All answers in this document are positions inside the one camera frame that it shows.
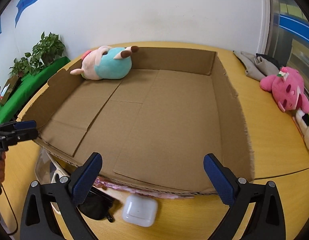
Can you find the brown cardboard box tray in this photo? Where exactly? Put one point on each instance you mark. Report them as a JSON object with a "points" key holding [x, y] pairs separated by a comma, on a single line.
{"points": [[154, 126]]}

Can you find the green cloth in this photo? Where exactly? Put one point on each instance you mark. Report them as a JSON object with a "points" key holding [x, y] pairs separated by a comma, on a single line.
{"points": [[30, 84]]}

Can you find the pink bear-top pen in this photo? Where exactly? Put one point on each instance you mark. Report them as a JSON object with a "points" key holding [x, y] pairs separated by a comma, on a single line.
{"points": [[105, 183]]}

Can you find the black sunglasses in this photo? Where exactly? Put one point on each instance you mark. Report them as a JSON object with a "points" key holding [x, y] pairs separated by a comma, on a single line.
{"points": [[97, 205]]}

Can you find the pink strawberry bear plush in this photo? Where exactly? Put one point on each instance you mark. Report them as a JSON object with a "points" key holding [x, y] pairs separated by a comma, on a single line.
{"points": [[287, 88]]}

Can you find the person's left hand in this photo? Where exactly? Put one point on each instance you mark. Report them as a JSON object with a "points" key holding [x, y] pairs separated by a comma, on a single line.
{"points": [[2, 167]]}

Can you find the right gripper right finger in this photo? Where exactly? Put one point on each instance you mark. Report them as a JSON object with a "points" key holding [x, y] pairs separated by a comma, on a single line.
{"points": [[267, 219]]}

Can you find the white panda plush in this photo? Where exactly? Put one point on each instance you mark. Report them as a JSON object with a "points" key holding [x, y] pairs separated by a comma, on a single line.
{"points": [[302, 120]]}

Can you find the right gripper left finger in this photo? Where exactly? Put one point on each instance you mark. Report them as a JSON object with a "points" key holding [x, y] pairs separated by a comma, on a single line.
{"points": [[38, 219]]}

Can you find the grey folded cloth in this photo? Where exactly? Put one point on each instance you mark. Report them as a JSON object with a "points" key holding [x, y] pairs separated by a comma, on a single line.
{"points": [[258, 66]]}

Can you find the white earbuds case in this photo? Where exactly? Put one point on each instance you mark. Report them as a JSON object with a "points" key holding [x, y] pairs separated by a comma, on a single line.
{"points": [[140, 210]]}

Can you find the pink pig plush teal shirt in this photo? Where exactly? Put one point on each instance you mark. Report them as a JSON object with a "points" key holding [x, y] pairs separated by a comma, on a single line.
{"points": [[106, 63]]}

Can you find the clear white phone case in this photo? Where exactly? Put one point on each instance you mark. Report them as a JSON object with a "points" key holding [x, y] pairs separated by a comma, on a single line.
{"points": [[47, 169]]}

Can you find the green potted plant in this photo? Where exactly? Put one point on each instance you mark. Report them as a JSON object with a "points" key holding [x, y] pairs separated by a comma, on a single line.
{"points": [[44, 53]]}

